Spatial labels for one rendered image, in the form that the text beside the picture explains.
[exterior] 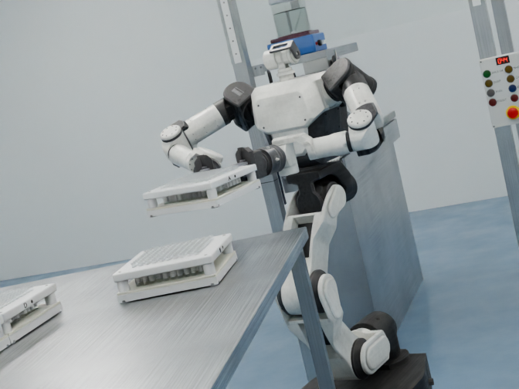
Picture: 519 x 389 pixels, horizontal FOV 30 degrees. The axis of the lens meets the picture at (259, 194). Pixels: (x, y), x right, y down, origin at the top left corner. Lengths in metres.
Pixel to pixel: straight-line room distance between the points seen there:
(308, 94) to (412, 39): 4.10
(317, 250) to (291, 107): 0.48
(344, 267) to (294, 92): 1.22
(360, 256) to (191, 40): 3.93
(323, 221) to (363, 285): 1.03
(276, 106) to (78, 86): 5.11
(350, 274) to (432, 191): 3.24
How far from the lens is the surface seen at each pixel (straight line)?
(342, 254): 4.21
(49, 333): 2.22
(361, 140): 2.98
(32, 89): 8.50
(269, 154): 2.94
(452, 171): 7.35
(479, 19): 3.78
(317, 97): 3.22
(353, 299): 4.26
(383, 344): 3.50
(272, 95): 3.27
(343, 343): 3.34
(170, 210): 2.75
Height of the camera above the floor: 1.36
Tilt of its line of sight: 8 degrees down
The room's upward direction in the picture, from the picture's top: 13 degrees counter-clockwise
